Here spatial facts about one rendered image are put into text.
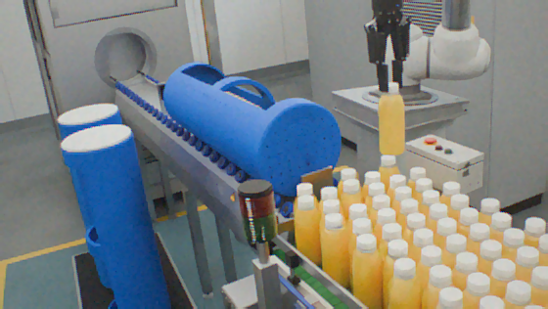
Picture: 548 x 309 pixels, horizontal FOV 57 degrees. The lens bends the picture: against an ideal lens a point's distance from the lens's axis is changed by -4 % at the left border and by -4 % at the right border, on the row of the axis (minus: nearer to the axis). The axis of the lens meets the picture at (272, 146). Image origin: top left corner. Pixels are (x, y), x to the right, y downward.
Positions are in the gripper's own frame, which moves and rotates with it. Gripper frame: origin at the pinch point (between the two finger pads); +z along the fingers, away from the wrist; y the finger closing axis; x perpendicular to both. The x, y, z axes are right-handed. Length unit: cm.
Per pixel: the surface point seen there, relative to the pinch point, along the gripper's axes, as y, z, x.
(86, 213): 67, 74, -139
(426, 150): -11.3, 22.7, 0.7
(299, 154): 14.1, 24.3, -24.2
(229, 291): 48, 47, -6
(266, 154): 24.6, 21.3, -24.2
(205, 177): 26, 46, -76
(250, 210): 51, 10, 23
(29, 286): 105, 132, -193
